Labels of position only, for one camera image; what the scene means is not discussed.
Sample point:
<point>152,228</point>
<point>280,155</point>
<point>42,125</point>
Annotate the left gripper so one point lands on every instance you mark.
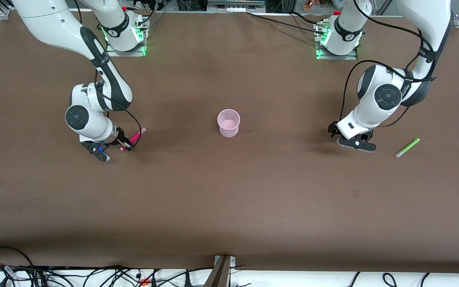
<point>332,128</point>

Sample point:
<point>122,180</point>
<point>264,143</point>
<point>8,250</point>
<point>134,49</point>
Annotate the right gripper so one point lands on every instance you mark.
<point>121,136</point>

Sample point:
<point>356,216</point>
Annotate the pink marker pen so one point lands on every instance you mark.
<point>138,134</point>

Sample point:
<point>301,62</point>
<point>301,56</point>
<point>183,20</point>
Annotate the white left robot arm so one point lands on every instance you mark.
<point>385,95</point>

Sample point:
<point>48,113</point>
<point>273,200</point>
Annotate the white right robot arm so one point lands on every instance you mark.
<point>54,24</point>

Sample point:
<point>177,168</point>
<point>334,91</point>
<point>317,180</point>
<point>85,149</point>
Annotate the green marker pen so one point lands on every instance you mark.
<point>408,147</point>

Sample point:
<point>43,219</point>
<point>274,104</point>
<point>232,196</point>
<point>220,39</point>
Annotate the pink plastic cup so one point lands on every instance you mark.
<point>229,129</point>

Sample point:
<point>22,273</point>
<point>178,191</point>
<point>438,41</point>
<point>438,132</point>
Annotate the orange background object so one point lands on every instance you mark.
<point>311,4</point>

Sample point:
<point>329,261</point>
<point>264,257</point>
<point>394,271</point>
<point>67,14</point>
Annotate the grey power strip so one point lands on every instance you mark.
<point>235,6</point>

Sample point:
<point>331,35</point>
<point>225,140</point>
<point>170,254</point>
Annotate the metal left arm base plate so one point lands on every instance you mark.
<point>353,57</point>

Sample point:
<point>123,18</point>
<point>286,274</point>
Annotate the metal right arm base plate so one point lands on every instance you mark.
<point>114,52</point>

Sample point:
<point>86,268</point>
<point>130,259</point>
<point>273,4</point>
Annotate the silver post bracket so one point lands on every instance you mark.
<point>233,261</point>

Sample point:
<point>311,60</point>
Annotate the grey metal camera post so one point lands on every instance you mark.
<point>219,275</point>

